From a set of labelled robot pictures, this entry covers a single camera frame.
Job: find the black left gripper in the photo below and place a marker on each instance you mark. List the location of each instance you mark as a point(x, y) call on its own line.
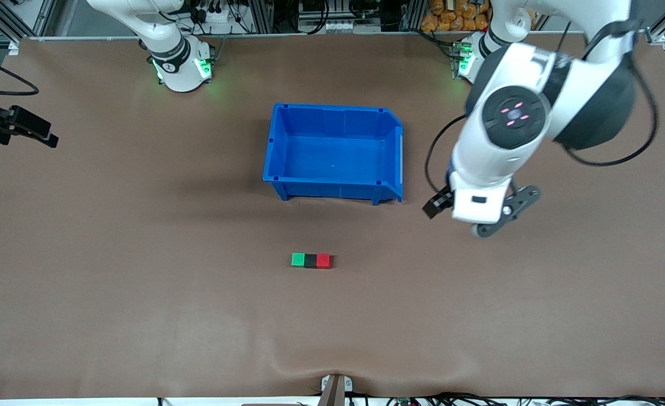
point(438, 204)

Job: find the small red cube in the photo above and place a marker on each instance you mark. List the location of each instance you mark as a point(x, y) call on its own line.
point(323, 260)

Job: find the small green cube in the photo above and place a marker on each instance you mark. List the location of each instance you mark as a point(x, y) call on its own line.
point(298, 260)

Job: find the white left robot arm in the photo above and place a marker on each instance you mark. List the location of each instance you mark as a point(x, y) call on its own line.
point(501, 158)

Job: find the small black cube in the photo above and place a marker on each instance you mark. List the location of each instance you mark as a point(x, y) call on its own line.
point(310, 261)

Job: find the blue plastic storage bin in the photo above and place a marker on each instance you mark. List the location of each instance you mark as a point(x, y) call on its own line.
point(332, 158)

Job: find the orange packet pile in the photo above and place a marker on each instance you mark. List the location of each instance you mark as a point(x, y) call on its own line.
point(451, 20)

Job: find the white connector strip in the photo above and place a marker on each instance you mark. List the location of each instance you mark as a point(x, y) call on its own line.
point(349, 26)

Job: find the metal table edge clamp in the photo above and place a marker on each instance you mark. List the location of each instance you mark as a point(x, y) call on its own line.
point(335, 389)

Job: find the brown table mat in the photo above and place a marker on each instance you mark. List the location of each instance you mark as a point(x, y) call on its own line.
point(141, 316)

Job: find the white power strip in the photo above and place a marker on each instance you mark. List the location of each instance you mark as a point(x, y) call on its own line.
point(220, 16)

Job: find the metal corner bracket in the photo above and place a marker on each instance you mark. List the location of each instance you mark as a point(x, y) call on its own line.
point(655, 38)
point(13, 47)

